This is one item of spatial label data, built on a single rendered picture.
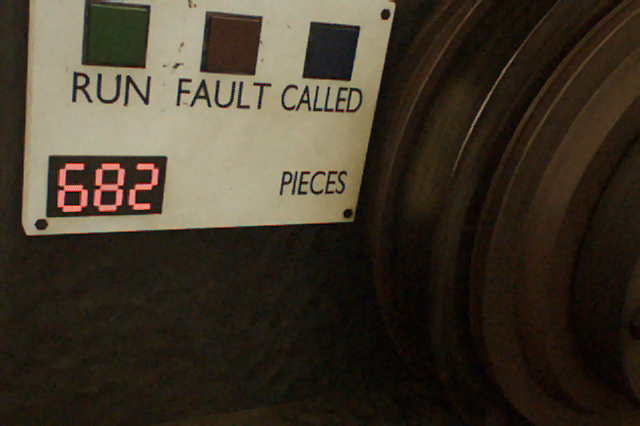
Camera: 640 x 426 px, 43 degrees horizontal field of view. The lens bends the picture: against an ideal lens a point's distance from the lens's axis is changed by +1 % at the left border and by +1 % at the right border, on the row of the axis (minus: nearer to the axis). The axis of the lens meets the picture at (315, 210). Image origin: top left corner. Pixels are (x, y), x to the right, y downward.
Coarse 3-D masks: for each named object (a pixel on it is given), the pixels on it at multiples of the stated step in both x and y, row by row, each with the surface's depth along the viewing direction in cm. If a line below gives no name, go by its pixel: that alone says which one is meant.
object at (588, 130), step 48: (576, 48) 53; (624, 48) 52; (576, 96) 52; (624, 96) 52; (528, 144) 52; (576, 144) 53; (624, 144) 53; (528, 192) 54; (576, 192) 53; (480, 240) 55; (528, 240) 55; (576, 240) 55; (480, 288) 56; (528, 288) 56; (480, 336) 58; (528, 336) 58; (528, 384) 62; (576, 384) 61
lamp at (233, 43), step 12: (216, 24) 54; (228, 24) 55; (240, 24) 55; (252, 24) 56; (216, 36) 55; (228, 36) 55; (240, 36) 55; (252, 36) 56; (216, 48) 55; (228, 48) 55; (240, 48) 56; (252, 48) 56; (216, 60) 55; (228, 60) 56; (240, 60) 56; (252, 60) 57
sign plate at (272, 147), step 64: (64, 0) 50; (128, 0) 52; (192, 0) 53; (256, 0) 56; (320, 0) 58; (384, 0) 61; (64, 64) 51; (128, 64) 53; (192, 64) 55; (256, 64) 57; (64, 128) 53; (128, 128) 55; (192, 128) 57; (256, 128) 59; (320, 128) 62; (64, 192) 54; (128, 192) 56; (192, 192) 59; (256, 192) 61; (320, 192) 64
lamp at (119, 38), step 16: (96, 16) 51; (112, 16) 51; (128, 16) 51; (144, 16) 52; (96, 32) 51; (112, 32) 51; (128, 32) 52; (144, 32) 52; (96, 48) 51; (112, 48) 52; (128, 48) 52
